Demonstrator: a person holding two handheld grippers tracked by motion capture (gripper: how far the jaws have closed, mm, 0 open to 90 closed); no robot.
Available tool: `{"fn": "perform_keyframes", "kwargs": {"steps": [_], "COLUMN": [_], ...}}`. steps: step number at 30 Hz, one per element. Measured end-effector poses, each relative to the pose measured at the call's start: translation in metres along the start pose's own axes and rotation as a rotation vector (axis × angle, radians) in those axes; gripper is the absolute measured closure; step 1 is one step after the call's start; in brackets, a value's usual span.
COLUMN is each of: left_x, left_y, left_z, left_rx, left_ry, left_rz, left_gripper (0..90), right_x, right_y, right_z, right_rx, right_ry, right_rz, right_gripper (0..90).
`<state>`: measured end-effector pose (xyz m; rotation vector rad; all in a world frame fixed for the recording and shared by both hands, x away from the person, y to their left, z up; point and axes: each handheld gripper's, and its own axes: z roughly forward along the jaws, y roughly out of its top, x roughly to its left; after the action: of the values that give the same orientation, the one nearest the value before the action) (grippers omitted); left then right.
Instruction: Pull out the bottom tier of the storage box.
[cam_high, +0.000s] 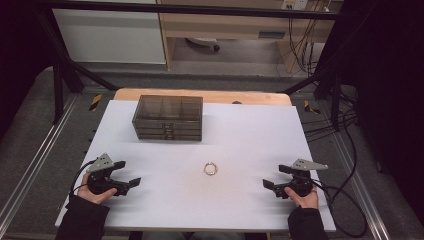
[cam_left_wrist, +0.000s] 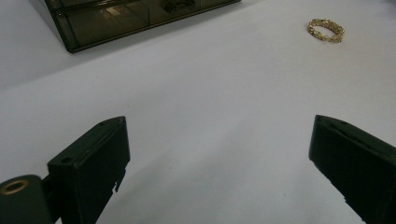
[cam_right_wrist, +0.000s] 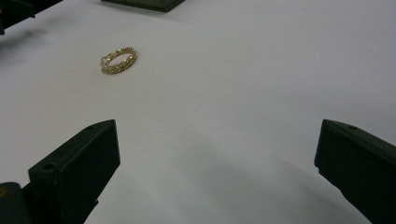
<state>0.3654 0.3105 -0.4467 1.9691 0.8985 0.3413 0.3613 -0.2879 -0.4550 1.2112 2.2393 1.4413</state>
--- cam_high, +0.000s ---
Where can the person's right hand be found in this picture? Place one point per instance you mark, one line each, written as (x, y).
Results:
(308, 201)

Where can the light wooden desk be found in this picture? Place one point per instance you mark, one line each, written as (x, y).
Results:
(233, 26)

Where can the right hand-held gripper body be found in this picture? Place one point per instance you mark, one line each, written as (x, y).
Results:
(301, 185)

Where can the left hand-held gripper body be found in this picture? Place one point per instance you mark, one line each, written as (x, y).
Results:
(100, 183)

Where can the smoky clear drawer box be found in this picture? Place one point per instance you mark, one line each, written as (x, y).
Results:
(168, 115)

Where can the black metal stand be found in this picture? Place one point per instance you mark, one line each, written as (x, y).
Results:
(335, 100)
(58, 90)

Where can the white table board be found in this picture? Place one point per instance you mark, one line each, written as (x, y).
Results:
(233, 140)

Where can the black frame crossbar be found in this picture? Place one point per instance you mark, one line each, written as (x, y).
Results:
(200, 9)

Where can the person's left hand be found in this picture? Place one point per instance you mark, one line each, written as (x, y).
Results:
(95, 197)

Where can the dark curtain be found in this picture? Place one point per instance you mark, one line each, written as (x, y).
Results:
(20, 50)
(390, 83)

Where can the white cabinet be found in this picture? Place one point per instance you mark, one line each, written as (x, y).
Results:
(110, 36)

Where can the yellow black tape marker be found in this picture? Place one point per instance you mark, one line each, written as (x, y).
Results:
(308, 106)
(96, 101)

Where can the office chair base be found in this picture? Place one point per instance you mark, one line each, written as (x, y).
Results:
(203, 41)

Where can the wooden table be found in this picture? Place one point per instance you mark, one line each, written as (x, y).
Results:
(220, 96)

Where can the white power strip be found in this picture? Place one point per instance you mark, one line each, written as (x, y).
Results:
(295, 4)

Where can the aluminium floor rail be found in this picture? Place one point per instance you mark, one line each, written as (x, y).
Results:
(43, 146)
(363, 193)

